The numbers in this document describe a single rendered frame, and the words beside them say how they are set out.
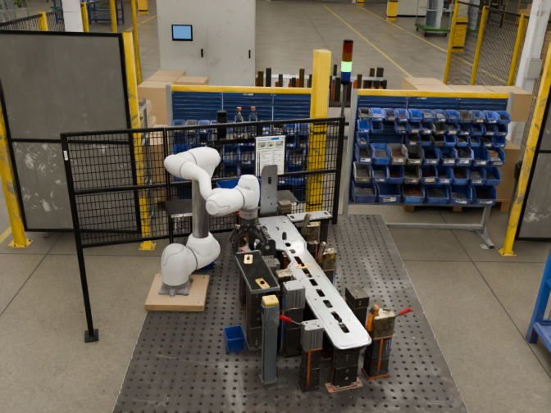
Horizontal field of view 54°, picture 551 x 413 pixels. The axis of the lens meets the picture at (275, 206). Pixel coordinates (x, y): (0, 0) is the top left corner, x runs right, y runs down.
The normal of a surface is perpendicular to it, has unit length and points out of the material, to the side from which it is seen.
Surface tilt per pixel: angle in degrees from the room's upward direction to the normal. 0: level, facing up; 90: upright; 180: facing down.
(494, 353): 0
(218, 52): 90
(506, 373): 0
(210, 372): 0
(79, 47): 89
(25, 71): 90
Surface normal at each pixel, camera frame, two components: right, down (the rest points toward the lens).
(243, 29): 0.01, 0.41
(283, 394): 0.03, -0.91
